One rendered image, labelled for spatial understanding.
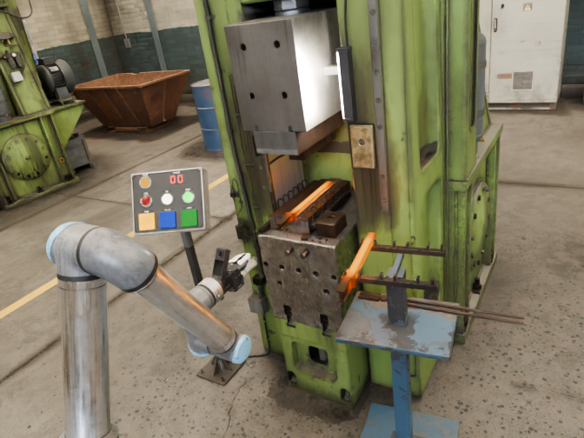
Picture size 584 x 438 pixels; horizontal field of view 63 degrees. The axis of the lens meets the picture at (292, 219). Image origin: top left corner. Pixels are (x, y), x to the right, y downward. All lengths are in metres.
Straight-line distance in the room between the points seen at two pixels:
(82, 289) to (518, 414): 1.96
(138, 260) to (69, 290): 0.20
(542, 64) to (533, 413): 5.07
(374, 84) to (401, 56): 0.14
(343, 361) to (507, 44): 5.34
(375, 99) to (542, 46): 5.16
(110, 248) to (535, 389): 2.09
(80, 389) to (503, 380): 1.97
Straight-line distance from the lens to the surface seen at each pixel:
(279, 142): 1.91
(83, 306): 1.28
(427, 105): 2.17
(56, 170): 6.70
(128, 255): 1.16
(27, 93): 6.61
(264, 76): 1.86
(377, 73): 1.80
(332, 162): 2.40
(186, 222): 2.17
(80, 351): 1.32
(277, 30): 1.80
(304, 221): 2.00
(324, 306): 2.11
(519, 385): 2.67
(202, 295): 1.59
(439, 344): 1.75
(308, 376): 2.49
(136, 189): 2.29
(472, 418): 2.49
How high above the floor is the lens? 1.86
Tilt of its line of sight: 26 degrees down
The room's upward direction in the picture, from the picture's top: 9 degrees counter-clockwise
